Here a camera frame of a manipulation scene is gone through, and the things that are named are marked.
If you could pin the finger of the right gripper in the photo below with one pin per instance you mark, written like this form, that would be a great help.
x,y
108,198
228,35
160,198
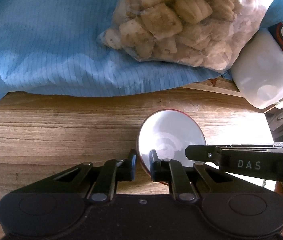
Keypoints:
x,y
213,153

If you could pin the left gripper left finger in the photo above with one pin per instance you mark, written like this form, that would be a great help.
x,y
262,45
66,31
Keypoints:
x,y
112,172

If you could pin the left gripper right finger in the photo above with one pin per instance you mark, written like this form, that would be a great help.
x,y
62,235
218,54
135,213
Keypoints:
x,y
173,173

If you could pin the large white red-rimmed bowl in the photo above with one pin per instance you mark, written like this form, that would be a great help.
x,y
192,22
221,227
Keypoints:
x,y
169,132

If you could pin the small glass jar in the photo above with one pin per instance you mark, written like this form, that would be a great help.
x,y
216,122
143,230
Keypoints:
x,y
275,120

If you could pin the white jar blue lid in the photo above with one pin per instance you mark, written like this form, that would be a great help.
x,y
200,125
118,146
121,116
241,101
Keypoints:
x,y
258,71

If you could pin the clear bag of snacks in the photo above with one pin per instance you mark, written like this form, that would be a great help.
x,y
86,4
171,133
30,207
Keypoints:
x,y
196,33

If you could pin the blue cloth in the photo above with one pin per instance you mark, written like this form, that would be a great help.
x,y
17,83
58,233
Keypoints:
x,y
50,47

